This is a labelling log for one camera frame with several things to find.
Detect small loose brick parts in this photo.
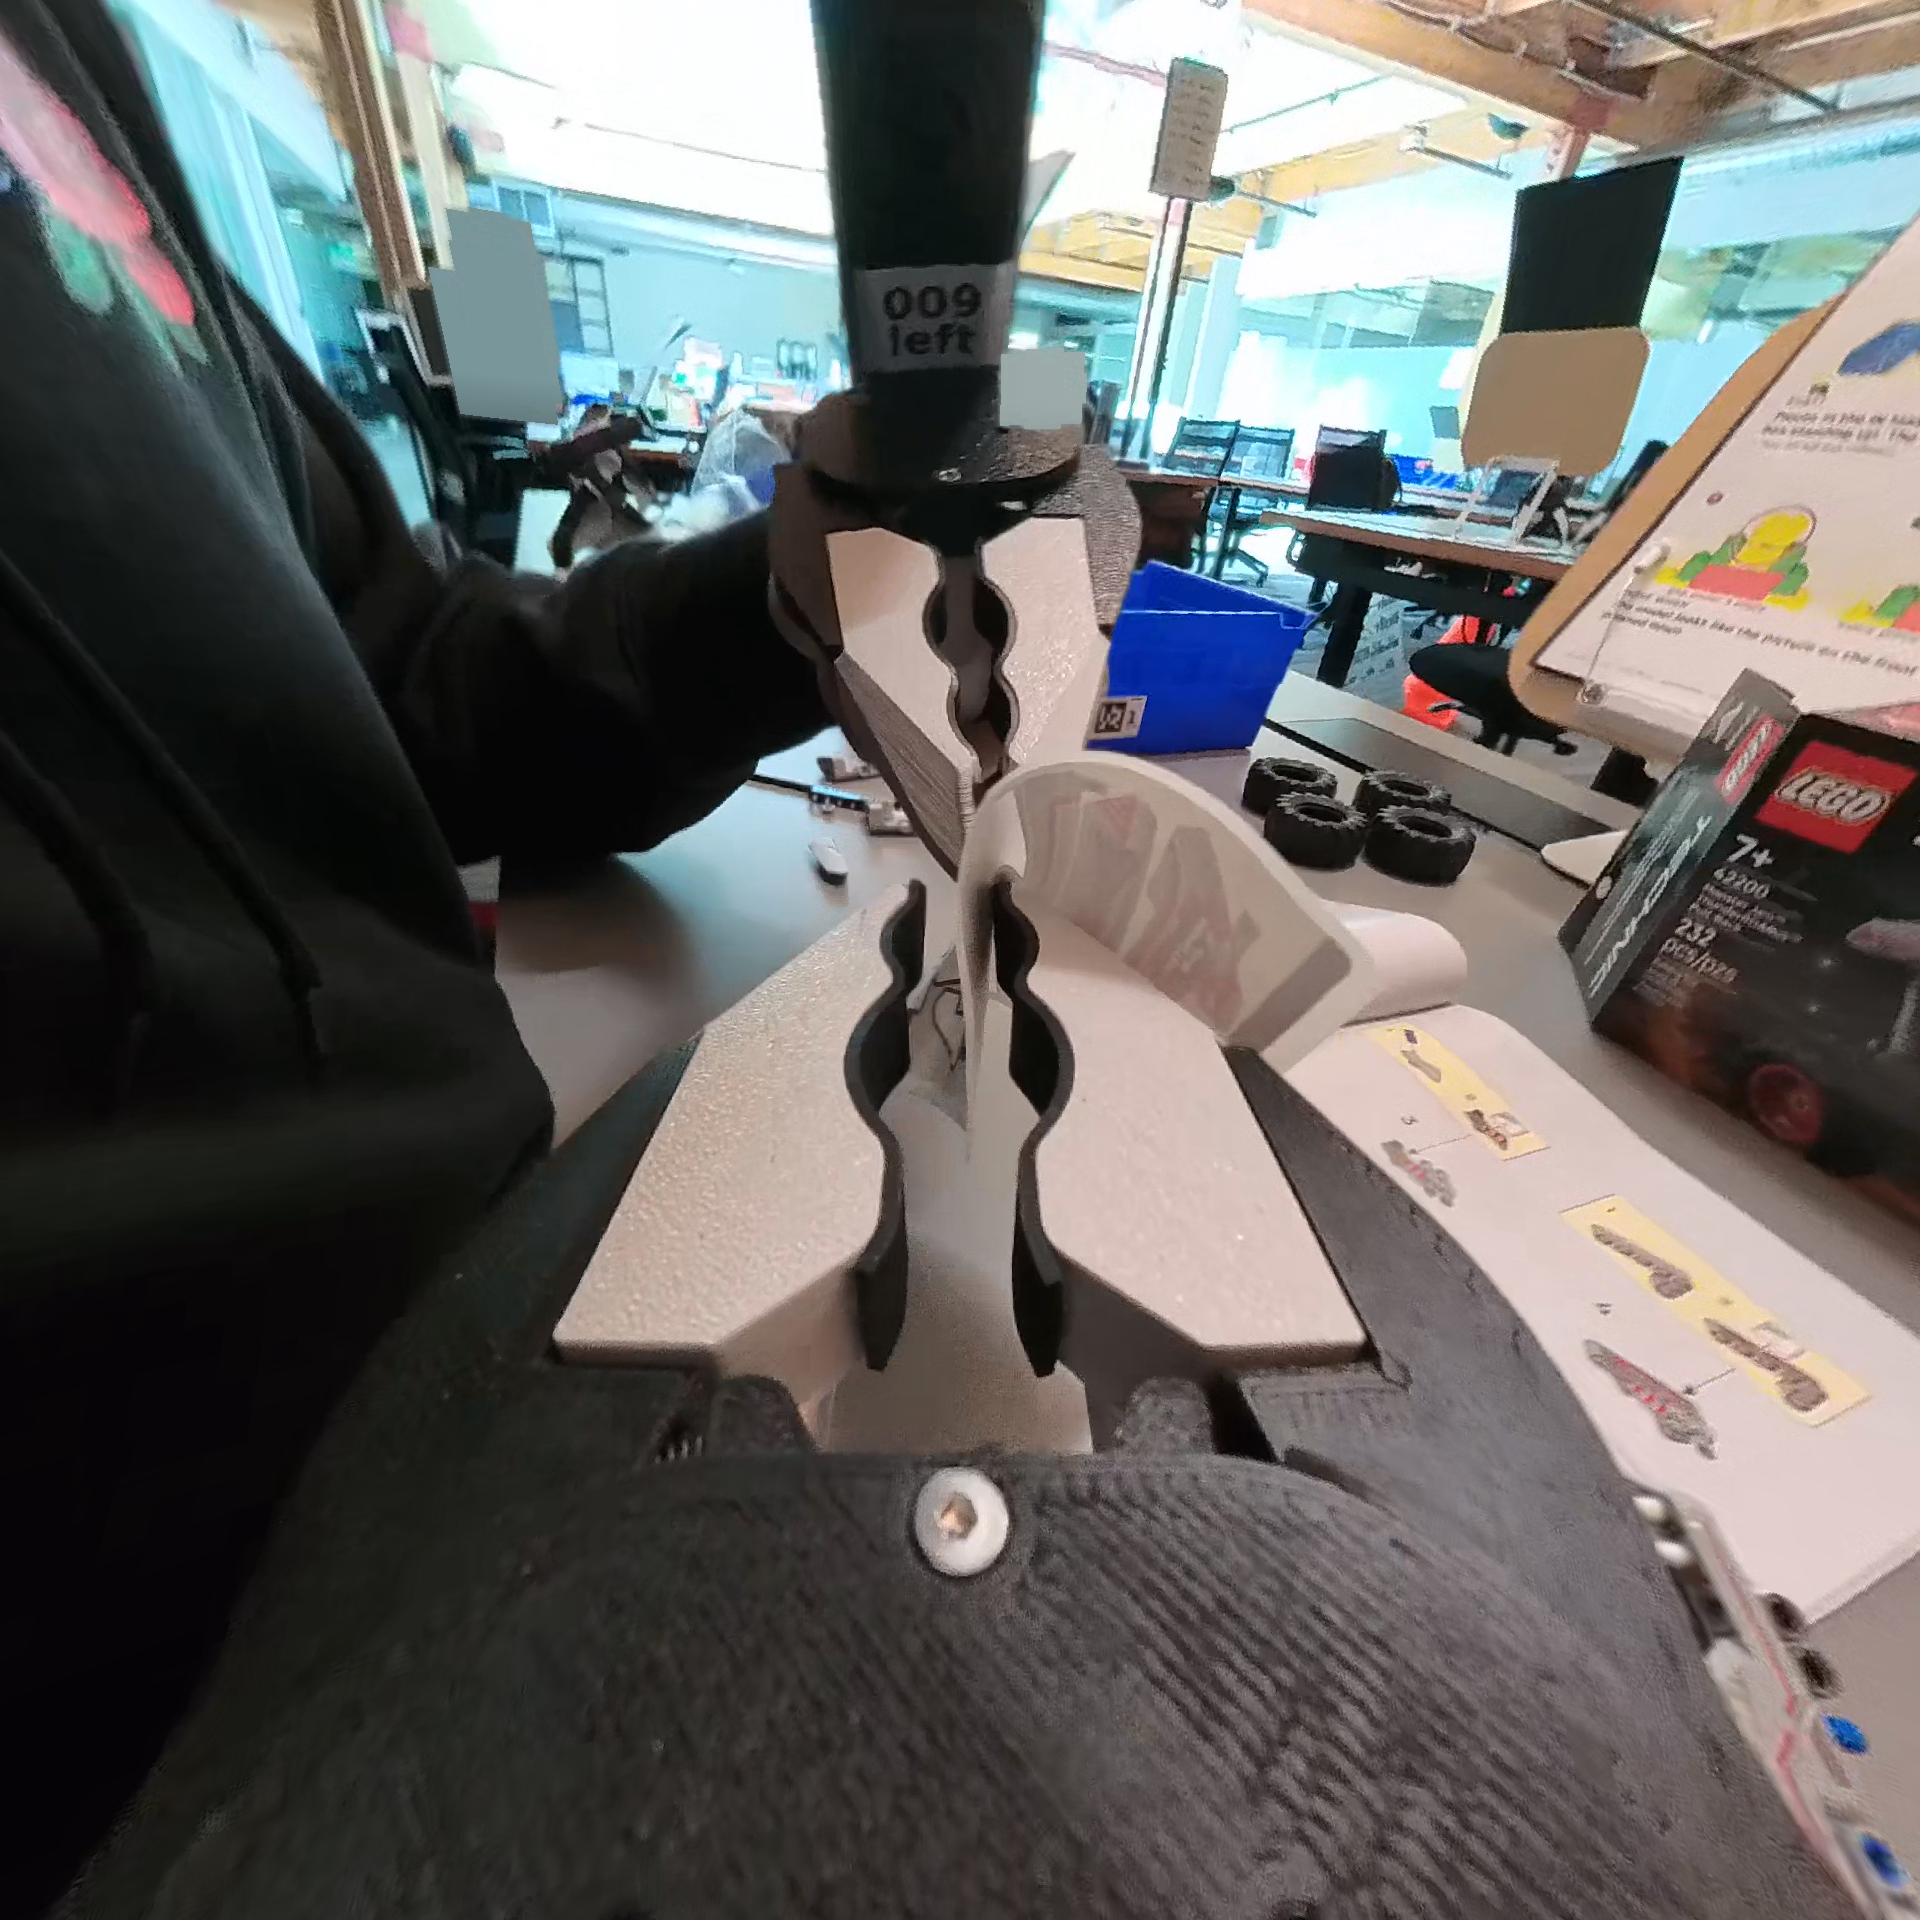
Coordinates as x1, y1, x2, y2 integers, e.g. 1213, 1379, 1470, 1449
814, 754, 917, 837

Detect black toy set box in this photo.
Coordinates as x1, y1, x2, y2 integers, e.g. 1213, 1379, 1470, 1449
1557, 667, 1920, 1190

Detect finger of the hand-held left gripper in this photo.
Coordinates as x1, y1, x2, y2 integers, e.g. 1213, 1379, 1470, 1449
971, 514, 1115, 785
825, 522, 987, 882

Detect person's left forearm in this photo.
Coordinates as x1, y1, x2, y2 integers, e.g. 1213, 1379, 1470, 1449
301, 300, 835, 903

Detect hanging paper sign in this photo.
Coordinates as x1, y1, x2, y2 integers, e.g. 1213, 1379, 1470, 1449
1150, 57, 1233, 201

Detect black office chair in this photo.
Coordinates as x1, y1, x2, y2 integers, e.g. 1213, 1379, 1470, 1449
1408, 637, 1579, 754

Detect open instruction booklet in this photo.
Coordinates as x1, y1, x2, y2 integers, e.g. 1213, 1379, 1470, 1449
1287, 900, 1920, 1630

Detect black standing panel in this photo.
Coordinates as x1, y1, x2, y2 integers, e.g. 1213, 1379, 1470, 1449
1499, 153, 1685, 339

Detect sticker sheet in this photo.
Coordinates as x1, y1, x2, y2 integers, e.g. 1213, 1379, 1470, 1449
958, 754, 1361, 1163

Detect cardboard sign board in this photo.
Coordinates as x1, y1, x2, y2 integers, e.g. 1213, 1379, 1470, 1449
1506, 211, 1920, 751

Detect wooden background table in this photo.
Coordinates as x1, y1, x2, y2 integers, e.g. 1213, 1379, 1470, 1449
1261, 503, 1593, 594

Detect blue bin with tag label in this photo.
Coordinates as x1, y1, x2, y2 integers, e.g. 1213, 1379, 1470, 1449
1089, 563, 1321, 754

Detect grey toothed dinosaur head model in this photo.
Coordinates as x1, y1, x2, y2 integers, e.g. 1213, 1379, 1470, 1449
1627, 1485, 1920, 1920

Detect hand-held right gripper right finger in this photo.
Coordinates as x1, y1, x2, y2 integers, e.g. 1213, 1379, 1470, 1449
990, 882, 1370, 1414

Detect beige rounded board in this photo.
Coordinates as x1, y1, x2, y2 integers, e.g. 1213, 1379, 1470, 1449
1458, 326, 1653, 479

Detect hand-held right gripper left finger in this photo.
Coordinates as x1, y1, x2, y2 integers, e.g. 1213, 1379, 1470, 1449
551, 882, 929, 1426

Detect grey desk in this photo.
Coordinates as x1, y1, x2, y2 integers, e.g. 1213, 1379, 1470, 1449
458, 667, 1920, 1920

